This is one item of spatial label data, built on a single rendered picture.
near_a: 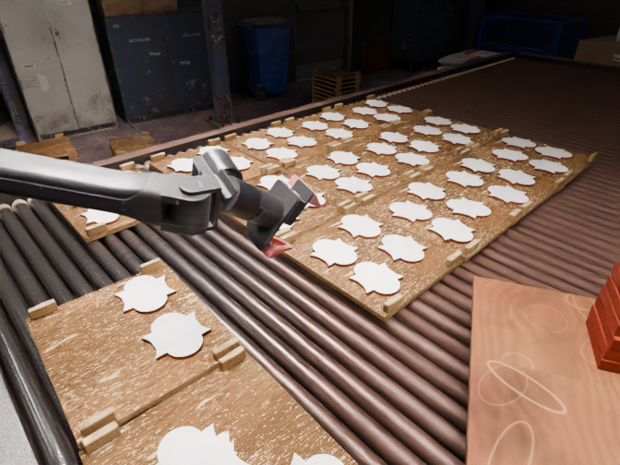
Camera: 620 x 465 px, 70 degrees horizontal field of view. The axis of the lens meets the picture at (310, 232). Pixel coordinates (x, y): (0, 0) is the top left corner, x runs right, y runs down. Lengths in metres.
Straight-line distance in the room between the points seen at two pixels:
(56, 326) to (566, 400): 1.05
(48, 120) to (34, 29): 0.85
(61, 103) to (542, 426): 5.08
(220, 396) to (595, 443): 0.63
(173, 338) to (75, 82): 4.49
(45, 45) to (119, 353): 4.42
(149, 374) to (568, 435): 0.76
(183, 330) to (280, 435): 0.34
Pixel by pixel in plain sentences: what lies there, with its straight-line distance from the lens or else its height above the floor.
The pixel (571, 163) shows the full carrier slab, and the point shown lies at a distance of 2.12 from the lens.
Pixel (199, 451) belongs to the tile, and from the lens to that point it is 0.82.
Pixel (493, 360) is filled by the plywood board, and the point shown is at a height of 1.04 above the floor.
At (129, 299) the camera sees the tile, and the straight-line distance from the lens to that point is 1.18.
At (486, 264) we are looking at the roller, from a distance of 1.36.
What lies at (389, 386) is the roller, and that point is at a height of 0.92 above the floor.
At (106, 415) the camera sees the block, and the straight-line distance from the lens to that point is 0.93.
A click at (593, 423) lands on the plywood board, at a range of 0.87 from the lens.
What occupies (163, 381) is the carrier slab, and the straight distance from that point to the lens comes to 0.98.
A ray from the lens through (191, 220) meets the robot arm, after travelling 0.65.
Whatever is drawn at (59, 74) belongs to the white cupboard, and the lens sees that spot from 5.30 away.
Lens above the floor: 1.66
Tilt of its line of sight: 32 degrees down
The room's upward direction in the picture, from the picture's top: straight up
